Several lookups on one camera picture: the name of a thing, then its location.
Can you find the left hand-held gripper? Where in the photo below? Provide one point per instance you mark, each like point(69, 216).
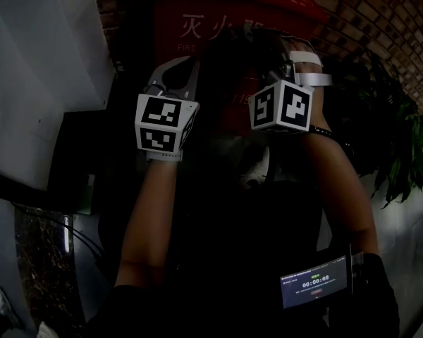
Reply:
point(162, 118)

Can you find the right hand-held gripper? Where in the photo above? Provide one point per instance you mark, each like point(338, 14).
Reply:
point(285, 107)

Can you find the red fire extinguisher box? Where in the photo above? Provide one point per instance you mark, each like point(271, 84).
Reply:
point(197, 5)

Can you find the person's left forearm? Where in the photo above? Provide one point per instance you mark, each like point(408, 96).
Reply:
point(151, 210)

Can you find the person's right forearm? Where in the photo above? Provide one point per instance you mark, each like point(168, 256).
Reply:
point(342, 195)

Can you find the person's right hand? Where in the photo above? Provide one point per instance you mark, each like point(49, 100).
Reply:
point(320, 100)

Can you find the person's white sneaker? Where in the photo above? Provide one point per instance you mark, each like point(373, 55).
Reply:
point(255, 169)

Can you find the green leafy plant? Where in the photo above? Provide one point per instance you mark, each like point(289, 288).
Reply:
point(402, 129)

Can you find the black timer display phone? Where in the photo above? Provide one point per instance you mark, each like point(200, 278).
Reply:
point(313, 283)

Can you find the person's black shirt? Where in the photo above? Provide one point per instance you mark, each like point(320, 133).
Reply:
point(197, 312)

